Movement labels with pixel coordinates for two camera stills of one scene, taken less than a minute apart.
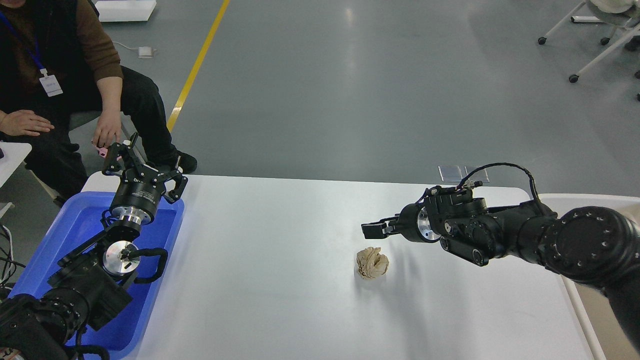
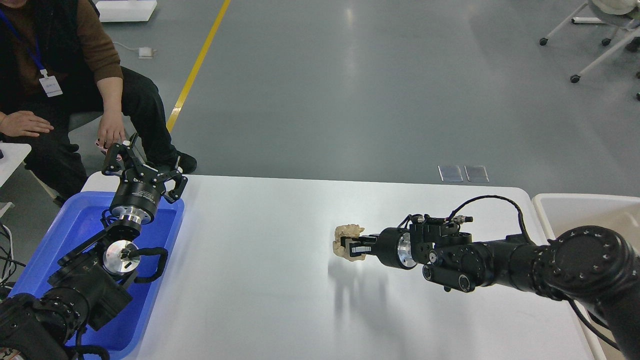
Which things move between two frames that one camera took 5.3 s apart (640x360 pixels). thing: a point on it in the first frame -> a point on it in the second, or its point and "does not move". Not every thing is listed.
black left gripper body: [137, 199] does not move
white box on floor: [124, 10] does not move
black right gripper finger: [384, 228] -> [356, 249]
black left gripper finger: [126, 153] does not move
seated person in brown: [57, 59] does not move
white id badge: [50, 83] does not move
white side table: [12, 154] does not move
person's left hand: [109, 124] does not move
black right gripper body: [416, 223] -> [394, 248]
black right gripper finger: [396, 218] -> [369, 239]
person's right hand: [23, 122] does not move
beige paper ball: [370, 264] -> [347, 230]
